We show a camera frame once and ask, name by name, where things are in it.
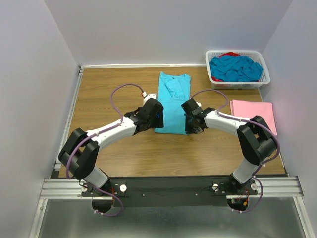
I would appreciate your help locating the folded pink t shirt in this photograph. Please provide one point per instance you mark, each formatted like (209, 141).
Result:
(248, 109)

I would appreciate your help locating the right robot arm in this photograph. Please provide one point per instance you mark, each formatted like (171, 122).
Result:
(256, 140)

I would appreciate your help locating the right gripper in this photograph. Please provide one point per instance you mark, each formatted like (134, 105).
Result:
(189, 130)

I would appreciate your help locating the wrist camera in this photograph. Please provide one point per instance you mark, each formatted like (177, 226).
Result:
(192, 105)
(148, 96)

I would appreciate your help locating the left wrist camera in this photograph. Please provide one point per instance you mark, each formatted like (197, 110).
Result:
(148, 96)

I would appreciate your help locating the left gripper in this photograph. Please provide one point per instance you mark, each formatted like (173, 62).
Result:
(159, 122)

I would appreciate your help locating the white plastic laundry basket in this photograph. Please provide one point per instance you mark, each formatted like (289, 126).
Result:
(236, 69)

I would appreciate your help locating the red t shirt in basket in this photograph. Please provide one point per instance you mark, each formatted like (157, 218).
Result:
(230, 53)

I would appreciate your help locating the dark blue t shirt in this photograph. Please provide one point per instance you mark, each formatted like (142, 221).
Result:
(235, 69)

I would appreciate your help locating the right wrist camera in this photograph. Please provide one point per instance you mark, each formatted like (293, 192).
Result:
(192, 105)

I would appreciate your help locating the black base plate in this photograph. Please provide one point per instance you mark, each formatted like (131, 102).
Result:
(178, 191)

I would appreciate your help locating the light blue t shirt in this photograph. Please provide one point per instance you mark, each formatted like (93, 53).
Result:
(173, 91)

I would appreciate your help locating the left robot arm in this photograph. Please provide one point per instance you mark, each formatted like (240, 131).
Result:
(80, 152)

